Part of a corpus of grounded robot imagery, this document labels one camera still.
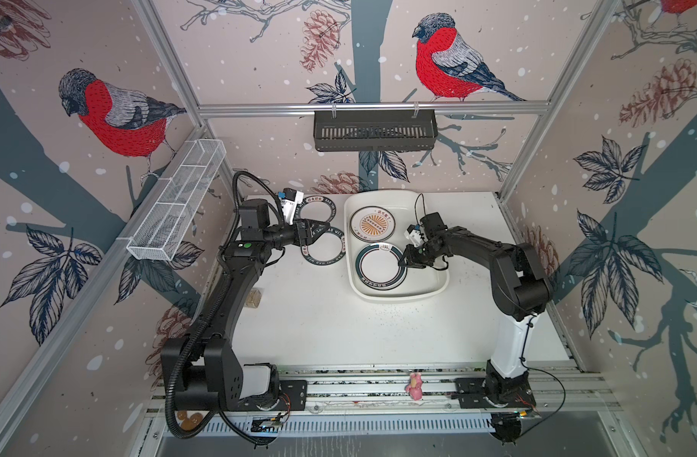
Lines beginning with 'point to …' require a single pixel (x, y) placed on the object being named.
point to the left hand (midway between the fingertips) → (327, 220)
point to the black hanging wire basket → (375, 130)
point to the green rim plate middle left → (327, 249)
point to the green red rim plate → (377, 267)
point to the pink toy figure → (414, 386)
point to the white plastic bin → (418, 281)
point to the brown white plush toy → (189, 424)
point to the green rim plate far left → (316, 208)
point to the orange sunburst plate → (371, 224)
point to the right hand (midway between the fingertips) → (403, 259)
